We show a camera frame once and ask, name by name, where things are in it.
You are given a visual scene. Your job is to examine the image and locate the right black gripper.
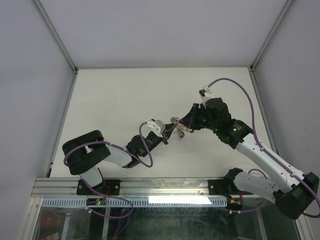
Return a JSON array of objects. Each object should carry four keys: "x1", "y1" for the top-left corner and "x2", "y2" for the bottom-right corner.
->
[{"x1": 178, "y1": 103, "x2": 219, "y2": 133}]

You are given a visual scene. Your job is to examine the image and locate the keyring with yellow handle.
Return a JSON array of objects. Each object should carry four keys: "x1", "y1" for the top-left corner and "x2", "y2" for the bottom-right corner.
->
[{"x1": 170, "y1": 116, "x2": 194, "y2": 141}]

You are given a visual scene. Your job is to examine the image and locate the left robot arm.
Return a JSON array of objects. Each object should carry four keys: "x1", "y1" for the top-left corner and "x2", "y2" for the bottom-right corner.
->
[{"x1": 62, "y1": 119, "x2": 177, "y2": 195}]

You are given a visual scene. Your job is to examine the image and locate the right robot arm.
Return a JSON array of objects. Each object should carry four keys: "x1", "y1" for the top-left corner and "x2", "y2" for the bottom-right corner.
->
[{"x1": 179, "y1": 98, "x2": 320, "y2": 220}]

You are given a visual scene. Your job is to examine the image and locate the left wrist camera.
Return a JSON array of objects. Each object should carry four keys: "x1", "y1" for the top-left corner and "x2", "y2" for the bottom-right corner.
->
[{"x1": 142, "y1": 119, "x2": 166, "y2": 138}]

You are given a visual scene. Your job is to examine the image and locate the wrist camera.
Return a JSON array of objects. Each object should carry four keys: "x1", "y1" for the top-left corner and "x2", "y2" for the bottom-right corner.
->
[
  {"x1": 198, "y1": 85, "x2": 214, "y2": 107},
  {"x1": 142, "y1": 119, "x2": 166, "y2": 138}
]

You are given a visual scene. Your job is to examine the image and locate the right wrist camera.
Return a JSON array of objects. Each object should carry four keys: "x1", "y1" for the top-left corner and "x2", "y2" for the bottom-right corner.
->
[{"x1": 198, "y1": 85, "x2": 214, "y2": 107}]

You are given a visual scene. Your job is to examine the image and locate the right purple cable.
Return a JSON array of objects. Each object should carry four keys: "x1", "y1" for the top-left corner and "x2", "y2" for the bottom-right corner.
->
[{"x1": 206, "y1": 77, "x2": 320, "y2": 218}]

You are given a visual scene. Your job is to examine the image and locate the right aluminium frame post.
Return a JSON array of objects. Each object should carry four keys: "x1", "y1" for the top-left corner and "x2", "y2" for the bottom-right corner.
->
[{"x1": 250, "y1": 0, "x2": 295, "y2": 72}]

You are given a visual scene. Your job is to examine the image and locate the aluminium frame post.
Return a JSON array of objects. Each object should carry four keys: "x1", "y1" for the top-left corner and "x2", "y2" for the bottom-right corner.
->
[
  {"x1": 250, "y1": 0, "x2": 295, "y2": 72},
  {"x1": 31, "y1": 0, "x2": 78, "y2": 73}
]

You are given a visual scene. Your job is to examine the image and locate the aluminium mounting rail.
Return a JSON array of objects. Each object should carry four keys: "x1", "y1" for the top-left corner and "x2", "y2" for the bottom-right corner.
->
[{"x1": 31, "y1": 177, "x2": 223, "y2": 198}]

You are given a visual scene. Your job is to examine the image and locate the white slotted cable duct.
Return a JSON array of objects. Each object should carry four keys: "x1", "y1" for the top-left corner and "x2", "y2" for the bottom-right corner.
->
[{"x1": 42, "y1": 196, "x2": 227, "y2": 208}]

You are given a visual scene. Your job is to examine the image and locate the left aluminium frame post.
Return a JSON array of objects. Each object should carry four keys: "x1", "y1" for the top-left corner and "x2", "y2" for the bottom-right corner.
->
[{"x1": 31, "y1": 0, "x2": 78, "y2": 73}]

